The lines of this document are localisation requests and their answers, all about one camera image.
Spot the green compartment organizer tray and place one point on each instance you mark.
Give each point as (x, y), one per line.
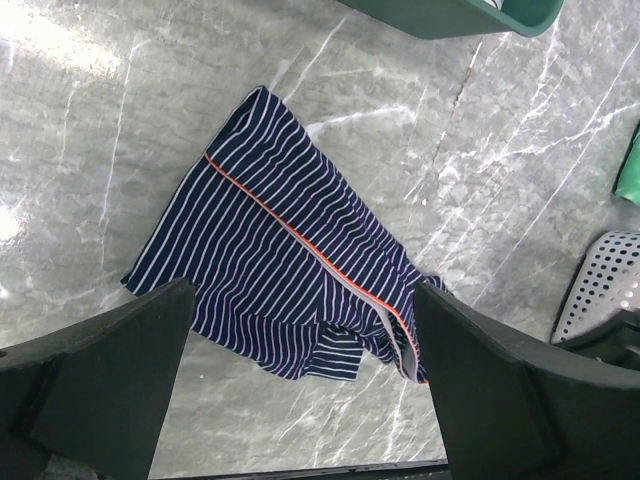
(441, 19)

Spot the green white tie-dye cloth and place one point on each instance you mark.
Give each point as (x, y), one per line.
(627, 185)

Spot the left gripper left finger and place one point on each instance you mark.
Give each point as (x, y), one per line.
(96, 392)

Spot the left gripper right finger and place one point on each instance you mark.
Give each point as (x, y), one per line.
(510, 406)

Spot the navy striped underwear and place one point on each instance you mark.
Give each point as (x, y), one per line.
(291, 269)

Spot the white perforated laundry basket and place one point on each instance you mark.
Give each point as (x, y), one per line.
(607, 281)

